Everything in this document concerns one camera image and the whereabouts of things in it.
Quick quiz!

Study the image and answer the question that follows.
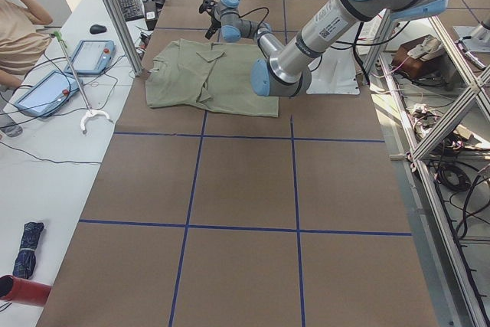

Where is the green long-sleeve shirt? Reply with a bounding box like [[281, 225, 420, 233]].
[[145, 38, 279, 118]]

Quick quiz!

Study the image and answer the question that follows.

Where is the black power adapter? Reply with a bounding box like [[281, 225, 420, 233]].
[[143, 0, 158, 31]]

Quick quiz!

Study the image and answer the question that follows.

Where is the seated person beige shirt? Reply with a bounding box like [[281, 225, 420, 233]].
[[0, 0, 53, 138]]

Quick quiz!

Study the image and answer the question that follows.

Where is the far blue teach pendant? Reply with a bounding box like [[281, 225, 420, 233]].
[[70, 40, 116, 77]]

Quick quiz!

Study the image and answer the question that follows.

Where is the red cylinder tube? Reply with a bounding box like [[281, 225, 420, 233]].
[[1, 275, 51, 307]]

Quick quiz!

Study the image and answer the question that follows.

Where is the black computer mouse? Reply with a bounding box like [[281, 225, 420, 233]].
[[89, 25, 107, 34]]

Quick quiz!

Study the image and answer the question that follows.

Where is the blue teach pendant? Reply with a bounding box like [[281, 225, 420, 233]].
[[13, 71, 79, 118], [70, 40, 116, 77]]

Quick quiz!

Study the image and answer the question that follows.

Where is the black keyboard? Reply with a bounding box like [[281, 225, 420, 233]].
[[117, 0, 144, 21]]

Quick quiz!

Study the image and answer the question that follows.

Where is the white reacher grabber stick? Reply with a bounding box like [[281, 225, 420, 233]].
[[54, 31, 113, 134]]

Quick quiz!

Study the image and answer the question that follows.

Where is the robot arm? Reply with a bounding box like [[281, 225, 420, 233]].
[[198, 0, 449, 97]]

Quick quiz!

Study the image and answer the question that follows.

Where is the aluminium frame post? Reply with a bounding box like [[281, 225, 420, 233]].
[[103, 0, 143, 77]]

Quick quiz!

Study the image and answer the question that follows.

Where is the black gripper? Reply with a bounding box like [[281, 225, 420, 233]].
[[198, 0, 221, 39]]

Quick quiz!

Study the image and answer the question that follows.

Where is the brown box with cables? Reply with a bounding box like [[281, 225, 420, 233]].
[[391, 34, 446, 79]]

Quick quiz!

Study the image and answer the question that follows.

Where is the aluminium frame truss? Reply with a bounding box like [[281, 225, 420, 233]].
[[367, 16, 490, 327]]

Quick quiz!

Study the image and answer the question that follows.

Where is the folded dark blue umbrella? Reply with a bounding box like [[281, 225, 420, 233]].
[[12, 222, 44, 280]]

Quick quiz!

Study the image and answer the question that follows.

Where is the near blue teach pendant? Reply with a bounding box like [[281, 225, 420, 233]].
[[13, 71, 79, 118]]

